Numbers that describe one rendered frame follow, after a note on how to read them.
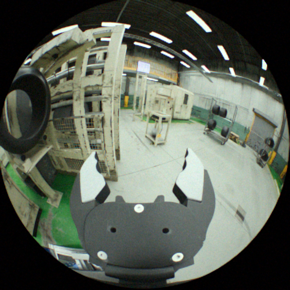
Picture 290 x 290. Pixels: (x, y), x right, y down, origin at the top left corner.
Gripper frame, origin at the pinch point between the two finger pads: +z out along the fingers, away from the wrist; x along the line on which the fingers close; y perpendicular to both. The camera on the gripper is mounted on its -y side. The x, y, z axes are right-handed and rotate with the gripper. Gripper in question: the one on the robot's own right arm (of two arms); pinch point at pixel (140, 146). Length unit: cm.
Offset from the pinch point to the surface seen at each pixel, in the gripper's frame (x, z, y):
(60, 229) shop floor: -101, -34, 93
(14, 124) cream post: -111, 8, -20
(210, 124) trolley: 320, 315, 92
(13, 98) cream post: -108, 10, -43
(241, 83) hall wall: 929, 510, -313
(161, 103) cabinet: 90, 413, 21
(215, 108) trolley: 334, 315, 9
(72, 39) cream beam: -46, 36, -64
